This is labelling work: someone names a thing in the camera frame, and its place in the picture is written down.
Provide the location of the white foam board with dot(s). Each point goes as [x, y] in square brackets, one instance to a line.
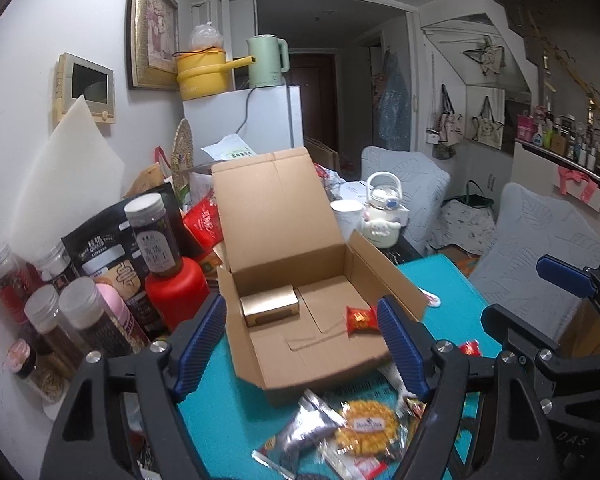
[70, 180]

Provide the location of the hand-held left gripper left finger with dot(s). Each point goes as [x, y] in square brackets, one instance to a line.
[200, 345]

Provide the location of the orange red box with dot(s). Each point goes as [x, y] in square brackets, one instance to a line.
[212, 262]

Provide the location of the white green paper sheet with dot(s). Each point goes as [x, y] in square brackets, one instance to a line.
[230, 149]

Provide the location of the dark staircase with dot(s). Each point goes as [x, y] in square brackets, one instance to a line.
[555, 20]

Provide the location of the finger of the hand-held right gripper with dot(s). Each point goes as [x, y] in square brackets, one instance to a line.
[515, 330]
[565, 275]

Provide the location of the white cabinet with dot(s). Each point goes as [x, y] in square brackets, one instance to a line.
[530, 165]

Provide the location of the clear bag red contents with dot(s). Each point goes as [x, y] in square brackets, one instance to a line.
[327, 180]

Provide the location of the beige wall intercom panel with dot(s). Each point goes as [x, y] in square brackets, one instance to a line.
[87, 82]

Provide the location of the green electric kettle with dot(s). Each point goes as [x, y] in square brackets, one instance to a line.
[265, 62]

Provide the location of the clear jar red contents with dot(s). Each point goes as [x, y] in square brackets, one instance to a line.
[7, 280]

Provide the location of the brown door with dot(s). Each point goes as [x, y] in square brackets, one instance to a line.
[315, 90]

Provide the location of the grey covered chair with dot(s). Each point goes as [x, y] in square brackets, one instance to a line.
[415, 185]
[530, 240]

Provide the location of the white fridge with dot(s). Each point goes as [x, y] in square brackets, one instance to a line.
[270, 120]

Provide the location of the white mug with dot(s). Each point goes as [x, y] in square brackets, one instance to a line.
[347, 220]

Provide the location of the white flat box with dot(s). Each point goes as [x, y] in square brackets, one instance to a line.
[352, 190]

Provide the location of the round woven mat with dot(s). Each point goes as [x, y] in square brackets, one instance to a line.
[184, 145]

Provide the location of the white cartoon teapot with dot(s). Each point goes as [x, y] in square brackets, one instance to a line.
[382, 220]

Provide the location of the blue transparent raincoat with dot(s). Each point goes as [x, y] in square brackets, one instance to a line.
[394, 100]

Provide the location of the clear waffle snack packet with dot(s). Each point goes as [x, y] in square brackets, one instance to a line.
[370, 427]

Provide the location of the pink bottle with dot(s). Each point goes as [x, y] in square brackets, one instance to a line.
[120, 310]

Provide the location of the clear plastic bag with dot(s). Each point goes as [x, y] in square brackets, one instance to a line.
[206, 37]

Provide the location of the row of bottles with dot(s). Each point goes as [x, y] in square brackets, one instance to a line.
[575, 142]

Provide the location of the red candy packet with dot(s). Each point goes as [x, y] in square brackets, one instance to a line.
[362, 320]

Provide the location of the pink ribbon bow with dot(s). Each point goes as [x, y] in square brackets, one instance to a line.
[577, 182]

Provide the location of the black stand-up pouch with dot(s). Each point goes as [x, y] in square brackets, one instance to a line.
[100, 250]

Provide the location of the gold framed picture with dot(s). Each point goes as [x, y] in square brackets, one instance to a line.
[155, 30]

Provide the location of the red yellow snack packet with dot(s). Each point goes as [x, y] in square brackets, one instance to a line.
[471, 348]

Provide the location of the red white flat wrapper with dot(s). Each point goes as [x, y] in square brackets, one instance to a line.
[430, 298]

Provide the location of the brown paper bag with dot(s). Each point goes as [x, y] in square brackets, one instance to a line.
[147, 177]

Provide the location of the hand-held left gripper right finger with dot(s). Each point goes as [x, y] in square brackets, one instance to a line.
[400, 350]

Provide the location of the silver snack packet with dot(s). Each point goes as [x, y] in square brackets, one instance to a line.
[305, 425]

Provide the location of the red plastic bottle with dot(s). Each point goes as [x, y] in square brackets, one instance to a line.
[180, 290]

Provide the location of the red foil bag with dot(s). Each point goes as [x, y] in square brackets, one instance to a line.
[202, 225]

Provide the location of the flat cardboard carton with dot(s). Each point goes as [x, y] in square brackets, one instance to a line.
[322, 152]

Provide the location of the small gold box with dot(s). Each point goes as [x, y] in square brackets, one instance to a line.
[270, 305]

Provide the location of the small jar pink lid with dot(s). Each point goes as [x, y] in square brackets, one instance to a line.
[22, 357]

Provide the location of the yellow cooking pot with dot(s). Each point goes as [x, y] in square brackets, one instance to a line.
[200, 77]

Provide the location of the brown cardboard box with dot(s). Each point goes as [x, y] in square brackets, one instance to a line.
[280, 210]

